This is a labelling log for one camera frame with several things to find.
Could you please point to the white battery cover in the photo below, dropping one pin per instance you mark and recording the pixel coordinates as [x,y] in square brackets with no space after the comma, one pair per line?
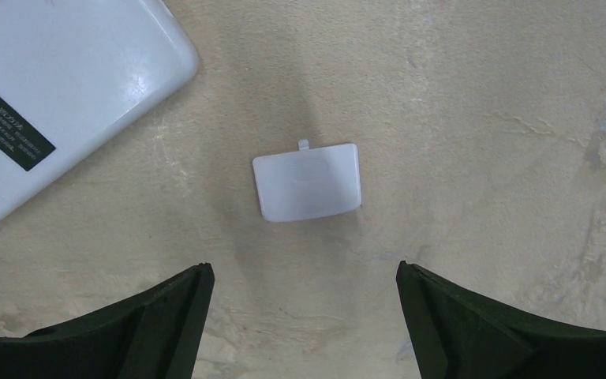
[309,183]

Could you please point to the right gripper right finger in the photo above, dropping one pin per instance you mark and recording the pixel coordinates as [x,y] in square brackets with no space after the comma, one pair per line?
[458,333]

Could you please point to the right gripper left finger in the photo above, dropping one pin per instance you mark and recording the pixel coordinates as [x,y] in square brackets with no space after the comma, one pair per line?
[153,334]

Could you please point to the white remote control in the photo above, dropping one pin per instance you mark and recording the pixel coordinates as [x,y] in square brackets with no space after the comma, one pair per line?
[73,75]

